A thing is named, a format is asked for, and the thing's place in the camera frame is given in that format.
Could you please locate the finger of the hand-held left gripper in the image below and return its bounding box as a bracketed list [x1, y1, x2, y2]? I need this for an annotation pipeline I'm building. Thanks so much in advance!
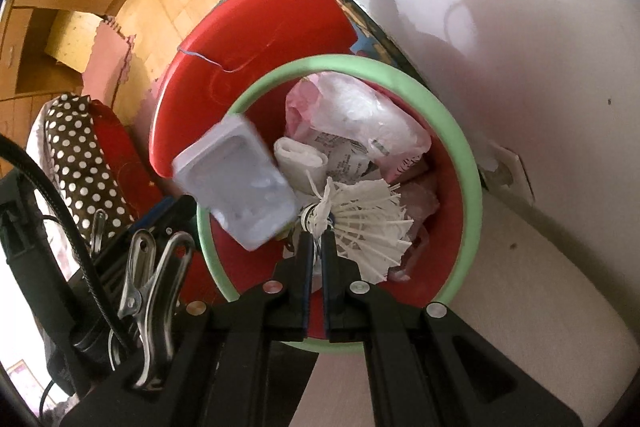
[95, 194, 198, 269]

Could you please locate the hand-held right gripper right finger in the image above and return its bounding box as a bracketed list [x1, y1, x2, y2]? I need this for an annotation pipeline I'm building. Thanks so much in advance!
[320, 232, 583, 427]

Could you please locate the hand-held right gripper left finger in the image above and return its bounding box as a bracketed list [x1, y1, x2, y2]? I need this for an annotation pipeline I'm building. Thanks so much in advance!
[60, 232, 316, 427]

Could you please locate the white feather shuttlecock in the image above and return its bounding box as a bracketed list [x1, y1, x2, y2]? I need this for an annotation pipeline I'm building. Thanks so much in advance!
[299, 177, 416, 285]

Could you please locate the white plastic tray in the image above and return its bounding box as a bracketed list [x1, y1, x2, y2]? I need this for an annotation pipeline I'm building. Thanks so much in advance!
[171, 113, 297, 252]

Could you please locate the white printed plastic wrapper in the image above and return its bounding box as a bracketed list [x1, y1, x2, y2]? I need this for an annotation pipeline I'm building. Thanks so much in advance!
[305, 129, 388, 182]

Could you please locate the pink sanitary pad pack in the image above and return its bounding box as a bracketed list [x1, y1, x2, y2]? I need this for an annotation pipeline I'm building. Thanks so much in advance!
[286, 77, 432, 180]

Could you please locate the white translucent plastic bag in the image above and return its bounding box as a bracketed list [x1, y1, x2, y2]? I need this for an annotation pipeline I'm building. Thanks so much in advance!
[300, 72, 432, 158]

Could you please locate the red bin with green rim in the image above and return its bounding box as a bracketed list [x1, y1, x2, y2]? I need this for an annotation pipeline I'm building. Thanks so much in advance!
[196, 54, 483, 354]

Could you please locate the metal spring clip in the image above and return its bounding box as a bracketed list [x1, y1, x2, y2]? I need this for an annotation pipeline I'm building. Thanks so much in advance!
[89, 207, 108, 253]
[117, 229, 196, 390]

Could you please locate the red cloth cushion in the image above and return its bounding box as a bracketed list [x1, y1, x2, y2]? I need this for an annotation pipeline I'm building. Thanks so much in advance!
[90, 102, 173, 218]

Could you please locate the brown polka dot cloth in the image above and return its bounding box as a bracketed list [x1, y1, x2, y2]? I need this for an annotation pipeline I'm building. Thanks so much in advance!
[42, 93, 136, 228]

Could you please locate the white folded plastic wrapper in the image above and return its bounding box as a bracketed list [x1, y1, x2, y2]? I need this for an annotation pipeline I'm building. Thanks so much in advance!
[274, 136, 331, 195]

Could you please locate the pink foam floor mat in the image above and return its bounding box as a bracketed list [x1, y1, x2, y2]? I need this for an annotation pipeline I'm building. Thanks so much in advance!
[80, 17, 166, 118]

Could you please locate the yellow foam floor mat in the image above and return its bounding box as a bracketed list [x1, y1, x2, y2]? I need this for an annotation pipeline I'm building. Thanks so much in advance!
[45, 9, 108, 72]

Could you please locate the red plastic lid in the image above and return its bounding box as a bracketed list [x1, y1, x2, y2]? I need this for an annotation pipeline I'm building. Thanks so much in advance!
[149, 0, 360, 180]

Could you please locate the white wall socket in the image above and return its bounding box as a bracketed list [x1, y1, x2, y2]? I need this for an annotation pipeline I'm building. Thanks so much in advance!
[477, 142, 536, 202]

